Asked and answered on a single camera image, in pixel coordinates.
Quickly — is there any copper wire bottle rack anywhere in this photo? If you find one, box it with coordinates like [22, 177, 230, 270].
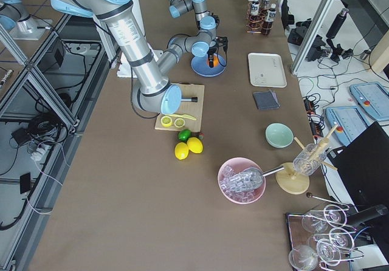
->
[246, 0, 276, 35]

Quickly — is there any wine glass rack tray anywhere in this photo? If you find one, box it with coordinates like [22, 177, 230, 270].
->
[286, 203, 364, 270]

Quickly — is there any cream rabbit tray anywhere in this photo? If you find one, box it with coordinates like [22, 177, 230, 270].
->
[247, 52, 287, 88]

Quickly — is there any lemon half lower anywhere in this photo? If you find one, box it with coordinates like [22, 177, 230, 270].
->
[160, 115, 173, 127]

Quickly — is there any green ceramic bowl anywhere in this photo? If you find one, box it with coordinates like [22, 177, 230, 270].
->
[265, 123, 294, 148]

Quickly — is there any wooden cutting board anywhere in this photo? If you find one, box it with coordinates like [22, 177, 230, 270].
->
[154, 83, 205, 132]

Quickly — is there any tea bottle right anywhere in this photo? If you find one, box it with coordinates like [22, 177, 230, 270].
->
[247, 0, 261, 32]

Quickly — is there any yellow lemon lower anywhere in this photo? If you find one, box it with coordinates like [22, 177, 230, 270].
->
[174, 142, 189, 160]

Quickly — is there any yellow plastic knife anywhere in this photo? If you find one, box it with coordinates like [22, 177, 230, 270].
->
[170, 114, 197, 121]

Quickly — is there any orange mandarin fruit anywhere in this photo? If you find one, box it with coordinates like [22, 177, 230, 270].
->
[206, 55, 219, 68]

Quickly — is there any blue teach pendant near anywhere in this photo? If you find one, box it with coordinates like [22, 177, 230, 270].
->
[325, 106, 374, 146]

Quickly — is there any yellow lemon upper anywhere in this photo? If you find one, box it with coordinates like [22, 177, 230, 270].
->
[187, 137, 204, 154]

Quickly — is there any grey folded cloth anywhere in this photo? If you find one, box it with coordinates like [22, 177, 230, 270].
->
[253, 90, 280, 110]

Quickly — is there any lemon slice upper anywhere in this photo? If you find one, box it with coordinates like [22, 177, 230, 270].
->
[174, 117, 185, 128]

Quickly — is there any steel muddler black tip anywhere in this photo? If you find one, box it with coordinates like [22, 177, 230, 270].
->
[181, 97, 198, 103]

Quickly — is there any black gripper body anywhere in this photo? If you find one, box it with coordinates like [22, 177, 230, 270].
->
[212, 15, 220, 27]
[207, 36, 228, 58]

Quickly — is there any blue teach pendant far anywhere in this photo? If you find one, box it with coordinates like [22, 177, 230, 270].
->
[349, 82, 388, 121]

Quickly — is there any green lime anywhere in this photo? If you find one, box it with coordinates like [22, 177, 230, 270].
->
[177, 129, 191, 142]

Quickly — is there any pink bowl of ice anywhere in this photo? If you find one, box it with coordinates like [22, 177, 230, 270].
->
[217, 157, 266, 204]

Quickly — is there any tea bottle front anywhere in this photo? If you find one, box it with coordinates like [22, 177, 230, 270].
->
[261, 4, 277, 35]

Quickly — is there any glass cup on stand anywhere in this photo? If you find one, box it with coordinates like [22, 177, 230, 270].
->
[293, 143, 326, 176]

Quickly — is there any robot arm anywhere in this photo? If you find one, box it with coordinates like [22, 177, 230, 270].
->
[169, 0, 219, 28]
[50, 0, 218, 114]

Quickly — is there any blue round plate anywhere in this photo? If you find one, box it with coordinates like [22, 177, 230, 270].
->
[191, 53, 227, 77]

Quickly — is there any yellow lemon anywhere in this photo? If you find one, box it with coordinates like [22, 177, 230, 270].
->
[174, 142, 189, 160]
[187, 137, 204, 154]

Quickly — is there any metal ice scoop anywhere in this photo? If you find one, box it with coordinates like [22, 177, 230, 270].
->
[236, 166, 284, 192]

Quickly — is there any blue teach pendant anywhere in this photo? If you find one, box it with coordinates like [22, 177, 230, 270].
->
[325, 106, 374, 146]
[349, 82, 388, 121]

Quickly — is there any wooden cup stand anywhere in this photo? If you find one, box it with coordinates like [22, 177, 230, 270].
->
[276, 124, 337, 194]

